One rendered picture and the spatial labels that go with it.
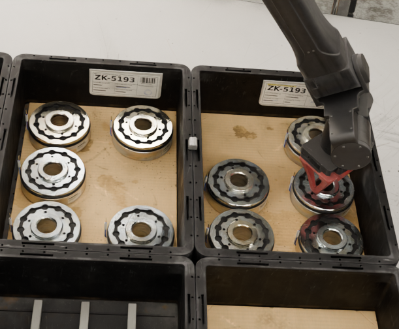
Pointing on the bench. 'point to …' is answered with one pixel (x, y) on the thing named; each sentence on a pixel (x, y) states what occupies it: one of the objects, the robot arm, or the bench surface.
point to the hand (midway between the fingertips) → (325, 181)
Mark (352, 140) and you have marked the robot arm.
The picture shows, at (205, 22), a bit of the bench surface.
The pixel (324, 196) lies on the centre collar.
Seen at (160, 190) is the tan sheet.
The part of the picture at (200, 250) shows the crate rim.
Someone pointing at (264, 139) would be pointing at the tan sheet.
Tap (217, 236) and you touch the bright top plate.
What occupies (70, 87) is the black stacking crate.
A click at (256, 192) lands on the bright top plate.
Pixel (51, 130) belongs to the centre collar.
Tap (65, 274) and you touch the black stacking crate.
